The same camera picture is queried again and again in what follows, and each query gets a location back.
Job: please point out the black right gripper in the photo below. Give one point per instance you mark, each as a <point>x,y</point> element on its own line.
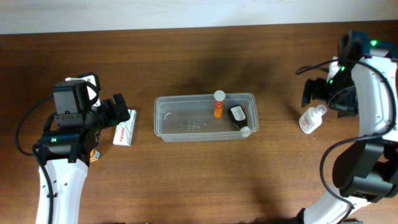
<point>321,90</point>

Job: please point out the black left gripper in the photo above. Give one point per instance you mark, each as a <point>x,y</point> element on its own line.
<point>109,111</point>

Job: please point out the white pump bottle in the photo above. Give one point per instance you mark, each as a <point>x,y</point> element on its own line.
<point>312,118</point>

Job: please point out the dark bottle white cap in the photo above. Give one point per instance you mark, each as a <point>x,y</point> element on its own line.
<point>239,119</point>

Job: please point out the orange tube white cap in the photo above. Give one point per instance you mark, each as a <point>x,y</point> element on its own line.
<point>219,97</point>

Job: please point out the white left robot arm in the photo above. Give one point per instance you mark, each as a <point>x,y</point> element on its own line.
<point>63,151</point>

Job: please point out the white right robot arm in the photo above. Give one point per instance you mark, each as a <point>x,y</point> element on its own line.
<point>361,82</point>

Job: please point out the clear plastic container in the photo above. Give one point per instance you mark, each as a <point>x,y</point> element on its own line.
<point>188,118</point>

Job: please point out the white Panadol box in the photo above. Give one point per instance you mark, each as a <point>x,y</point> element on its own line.
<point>125,130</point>

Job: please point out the small orange box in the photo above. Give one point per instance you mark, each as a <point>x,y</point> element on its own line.
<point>94,155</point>

